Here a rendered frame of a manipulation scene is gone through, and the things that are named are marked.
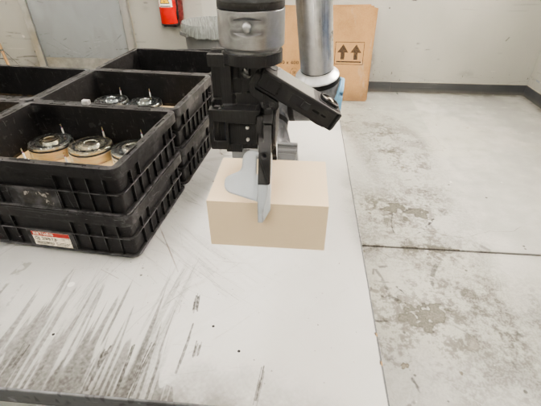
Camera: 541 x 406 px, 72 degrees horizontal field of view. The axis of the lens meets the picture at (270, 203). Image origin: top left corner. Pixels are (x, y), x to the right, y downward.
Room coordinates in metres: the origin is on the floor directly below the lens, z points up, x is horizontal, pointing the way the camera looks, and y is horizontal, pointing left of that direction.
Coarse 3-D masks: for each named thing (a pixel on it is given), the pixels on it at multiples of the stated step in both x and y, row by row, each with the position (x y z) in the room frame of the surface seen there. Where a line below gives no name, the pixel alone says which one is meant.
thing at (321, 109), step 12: (264, 72) 0.44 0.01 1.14; (276, 72) 0.45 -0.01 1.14; (264, 84) 0.44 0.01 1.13; (276, 84) 0.44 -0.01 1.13; (288, 84) 0.44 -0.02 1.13; (300, 84) 0.46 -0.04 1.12; (276, 96) 0.44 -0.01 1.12; (288, 96) 0.44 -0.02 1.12; (300, 96) 0.44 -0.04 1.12; (312, 96) 0.44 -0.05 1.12; (324, 96) 0.47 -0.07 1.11; (300, 108) 0.44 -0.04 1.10; (312, 108) 0.44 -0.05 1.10; (324, 108) 0.44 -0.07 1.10; (336, 108) 0.45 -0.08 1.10; (312, 120) 0.44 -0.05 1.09; (324, 120) 0.44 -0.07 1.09; (336, 120) 0.44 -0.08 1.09
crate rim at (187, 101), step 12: (108, 72) 1.22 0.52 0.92; (120, 72) 1.21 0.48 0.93; (132, 72) 1.21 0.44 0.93; (144, 72) 1.20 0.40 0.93; (156, 72) 1.20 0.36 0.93; (168, 72) 1.20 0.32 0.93; (204, 84) 1.11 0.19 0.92; (48, 96) 1.00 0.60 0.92; (192, 96) 1.00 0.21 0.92; (156, 108) 0.89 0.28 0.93; (168, 108) 0.89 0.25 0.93; (180, 108) 0.91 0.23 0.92
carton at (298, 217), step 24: (240, 168) 0.49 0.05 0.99; (288, 168) 0.49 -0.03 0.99; (312, 168) 0.49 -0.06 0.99; (216, 192) 0.43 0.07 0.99; (288, 192) 0.43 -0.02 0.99; (312, 192) 0.43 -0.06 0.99; (216, 216) 0.40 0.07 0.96; (240, 216) 0.40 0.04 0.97; (288, 216) 0.40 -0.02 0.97; (312, 216) 0.39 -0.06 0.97; (216, 240) 0.40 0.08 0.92; (240, 240) 0.40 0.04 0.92; (264, 240) 0.40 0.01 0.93; (288, 240) 0.40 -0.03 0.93; (312, 240) 0.39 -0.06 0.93
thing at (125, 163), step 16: (16, 112) 0.88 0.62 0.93; (144, 112) 0.88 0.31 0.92; (160, 112) 0.87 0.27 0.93; (160, 128) 0.79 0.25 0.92; (144, 144) 0.70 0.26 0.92; (0, 160) 0.63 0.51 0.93; (16, 160) 0.62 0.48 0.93; (32, 160) 0.62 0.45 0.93; (128, 160) 0.63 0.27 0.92; (64, 176) 0.60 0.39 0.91; (80, 176) 0.60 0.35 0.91; (96, 176) 0.59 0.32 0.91; (112, 176) 0.59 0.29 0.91
